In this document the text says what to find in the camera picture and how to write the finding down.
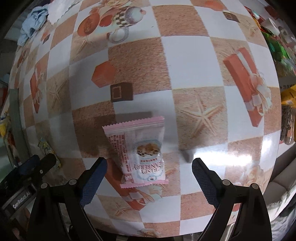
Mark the pink snack packet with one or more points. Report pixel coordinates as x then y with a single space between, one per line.
141 148

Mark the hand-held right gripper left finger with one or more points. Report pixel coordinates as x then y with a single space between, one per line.
92 183

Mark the yellow blue candy packet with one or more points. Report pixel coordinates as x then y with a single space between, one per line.
46 147

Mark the light blue cloth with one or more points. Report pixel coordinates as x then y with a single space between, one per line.
32 25

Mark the grey sofa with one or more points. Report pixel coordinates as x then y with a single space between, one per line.
282 185

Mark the pile of assorted snack packets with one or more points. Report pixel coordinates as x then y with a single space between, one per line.
281 46

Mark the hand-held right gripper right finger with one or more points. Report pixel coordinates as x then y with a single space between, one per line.
205 185

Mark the white paper cup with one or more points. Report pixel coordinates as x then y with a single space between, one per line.
271 26

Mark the white plastic bag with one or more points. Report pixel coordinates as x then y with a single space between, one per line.
62 10

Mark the heap of colourful snack bags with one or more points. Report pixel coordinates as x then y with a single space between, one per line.
289 115

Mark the checkered printed tablecloth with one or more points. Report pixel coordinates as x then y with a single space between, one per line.
148 69

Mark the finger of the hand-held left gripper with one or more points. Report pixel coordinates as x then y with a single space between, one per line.
47 162
30 164

